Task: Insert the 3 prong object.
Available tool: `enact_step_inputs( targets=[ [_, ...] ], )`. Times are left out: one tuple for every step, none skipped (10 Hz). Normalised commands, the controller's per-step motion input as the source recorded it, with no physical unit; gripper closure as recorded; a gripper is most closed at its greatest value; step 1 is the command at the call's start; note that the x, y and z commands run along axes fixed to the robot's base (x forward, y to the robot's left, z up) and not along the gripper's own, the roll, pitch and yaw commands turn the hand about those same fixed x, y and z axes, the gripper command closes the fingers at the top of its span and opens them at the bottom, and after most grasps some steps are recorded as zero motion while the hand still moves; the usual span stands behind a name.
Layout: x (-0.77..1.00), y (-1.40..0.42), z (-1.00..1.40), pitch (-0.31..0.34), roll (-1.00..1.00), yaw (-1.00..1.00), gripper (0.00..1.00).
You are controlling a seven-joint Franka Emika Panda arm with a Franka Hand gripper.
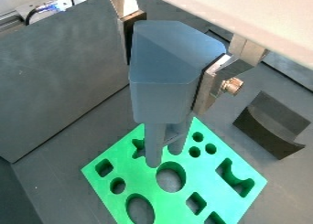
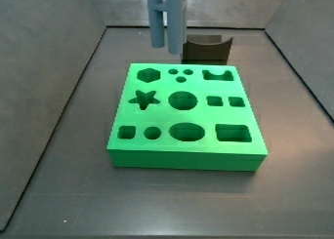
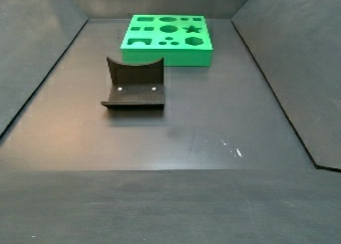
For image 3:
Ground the black curved holder stand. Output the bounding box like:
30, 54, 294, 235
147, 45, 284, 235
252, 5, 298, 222
101, 58, 165, 109

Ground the green shape sorter block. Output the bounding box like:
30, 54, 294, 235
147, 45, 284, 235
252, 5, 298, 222
120, 15, 212, 67

